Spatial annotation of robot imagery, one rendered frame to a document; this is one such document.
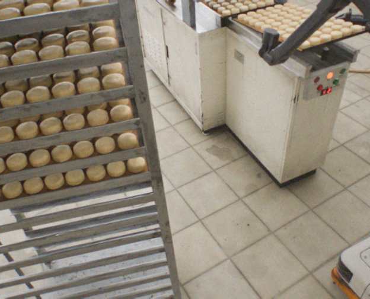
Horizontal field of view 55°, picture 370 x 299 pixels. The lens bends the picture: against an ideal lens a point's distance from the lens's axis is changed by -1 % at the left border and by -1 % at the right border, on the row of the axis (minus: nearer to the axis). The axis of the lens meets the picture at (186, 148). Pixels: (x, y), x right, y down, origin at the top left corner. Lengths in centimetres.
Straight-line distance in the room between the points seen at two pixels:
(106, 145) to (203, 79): 152
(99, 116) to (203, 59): 150
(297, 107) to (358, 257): 76
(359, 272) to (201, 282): 75
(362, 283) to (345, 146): 122
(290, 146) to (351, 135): 88
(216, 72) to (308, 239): 118
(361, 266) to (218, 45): 146
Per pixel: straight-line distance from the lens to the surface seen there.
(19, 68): 79
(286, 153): 210
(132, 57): 73
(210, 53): 232
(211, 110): 255
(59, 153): 96
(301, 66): 178
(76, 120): 90
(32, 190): 104
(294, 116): 195
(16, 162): 99
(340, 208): 235
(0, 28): 76
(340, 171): 257
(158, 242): 193
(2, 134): 94
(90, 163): 92
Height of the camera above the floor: 174
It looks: 42 degrees down
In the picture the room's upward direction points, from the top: 5 degrees counter-clockwise
